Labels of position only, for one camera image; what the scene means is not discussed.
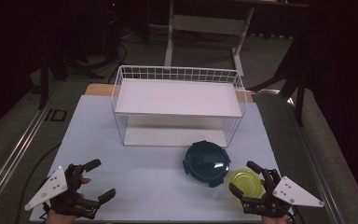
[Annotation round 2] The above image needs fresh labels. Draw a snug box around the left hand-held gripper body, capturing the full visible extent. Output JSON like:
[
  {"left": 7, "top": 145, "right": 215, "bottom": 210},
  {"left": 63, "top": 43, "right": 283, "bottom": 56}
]
[{"left": 23, "top": 163, "right": 101, "bottom": 219}]

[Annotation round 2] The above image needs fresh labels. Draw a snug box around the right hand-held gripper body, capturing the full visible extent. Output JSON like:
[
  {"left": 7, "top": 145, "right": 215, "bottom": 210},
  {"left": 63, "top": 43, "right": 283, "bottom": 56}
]
[{"left": 241, "top": 169, "right": 324, "bottom": 218}]

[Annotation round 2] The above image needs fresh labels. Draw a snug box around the yellow-green plastic bowl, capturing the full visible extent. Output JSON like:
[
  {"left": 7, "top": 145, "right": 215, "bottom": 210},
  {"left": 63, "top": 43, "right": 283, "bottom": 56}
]
[{"left": 228, "top": 168, "right": 266, "bottom": 200}]

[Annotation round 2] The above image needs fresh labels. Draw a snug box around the round container with teal lid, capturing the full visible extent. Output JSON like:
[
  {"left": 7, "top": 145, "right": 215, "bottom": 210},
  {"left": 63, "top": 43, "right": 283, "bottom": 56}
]
[{"left": 182, "top": 140, "right": 232, "bottom": 189}]

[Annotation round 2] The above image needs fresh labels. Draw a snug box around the white wire shelf rack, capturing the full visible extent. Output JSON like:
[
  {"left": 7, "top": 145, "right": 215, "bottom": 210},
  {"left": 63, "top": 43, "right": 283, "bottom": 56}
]
[{"left": 111, "top": 64, "right": 248, "bottom": 148}]

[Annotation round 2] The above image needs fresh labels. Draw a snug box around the person's left hand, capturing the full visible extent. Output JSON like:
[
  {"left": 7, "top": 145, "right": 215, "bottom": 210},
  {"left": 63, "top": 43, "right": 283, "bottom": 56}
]
[{"left": 45, "top": 210, "right": 76, "bottom": 224}]

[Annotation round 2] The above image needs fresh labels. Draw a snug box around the person's right hand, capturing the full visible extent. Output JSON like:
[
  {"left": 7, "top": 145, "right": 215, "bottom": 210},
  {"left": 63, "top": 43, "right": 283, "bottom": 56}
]
[{"left": 261, "top": 216, "right": 290, "bottom": 224}]

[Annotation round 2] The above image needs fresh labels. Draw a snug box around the pale blue table mat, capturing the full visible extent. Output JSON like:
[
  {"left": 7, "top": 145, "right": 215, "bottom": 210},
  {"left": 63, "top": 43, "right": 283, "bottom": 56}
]
[{"left": 29, "top": 94, "right": 296, "bottom": 224}]

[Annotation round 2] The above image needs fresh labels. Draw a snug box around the wooden table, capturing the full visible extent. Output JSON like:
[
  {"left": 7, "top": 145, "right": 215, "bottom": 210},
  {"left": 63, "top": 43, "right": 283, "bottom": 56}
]
[{"left": 84, "top": 83, "right": 255, "bottom": 105}]

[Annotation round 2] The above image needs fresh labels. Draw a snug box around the dark metal stand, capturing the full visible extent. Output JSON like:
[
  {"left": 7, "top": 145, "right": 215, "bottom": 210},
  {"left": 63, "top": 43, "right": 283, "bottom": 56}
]
[
  {"left": 36, "top": 46, "right": 105, "bottom": 110},
  {"left": 247, "top": 31, "right": 310, "bottom": 127}
]

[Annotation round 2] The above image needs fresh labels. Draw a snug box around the black floor cable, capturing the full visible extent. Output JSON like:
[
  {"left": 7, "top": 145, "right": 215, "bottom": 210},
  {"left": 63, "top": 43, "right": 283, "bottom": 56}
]
[{"left": 14, "top": 142, "right": 62, "bottom": 224}]

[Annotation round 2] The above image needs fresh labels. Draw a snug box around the metal floor rail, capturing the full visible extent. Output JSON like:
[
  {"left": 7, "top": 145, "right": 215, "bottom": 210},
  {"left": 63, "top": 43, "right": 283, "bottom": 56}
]
[
  {"left": 0, "top": 80, "right": 63, "bottom": 214},
  {"left": 287, "top": 96, "right": 347, "bottom": 224}
]

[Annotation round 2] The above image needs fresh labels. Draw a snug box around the black rectangular floor frame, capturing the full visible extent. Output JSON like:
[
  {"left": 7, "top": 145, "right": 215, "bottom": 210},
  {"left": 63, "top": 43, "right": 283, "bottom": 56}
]
[{"left": 44, "top": 108, "right": 68, "bottom": 122}]

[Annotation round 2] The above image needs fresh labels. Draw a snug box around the white metal desk frame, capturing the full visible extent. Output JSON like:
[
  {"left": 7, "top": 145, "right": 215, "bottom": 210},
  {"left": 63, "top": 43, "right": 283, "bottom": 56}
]
[{"left": 163, "top": 0, "right": 310, "bottom": 77}]

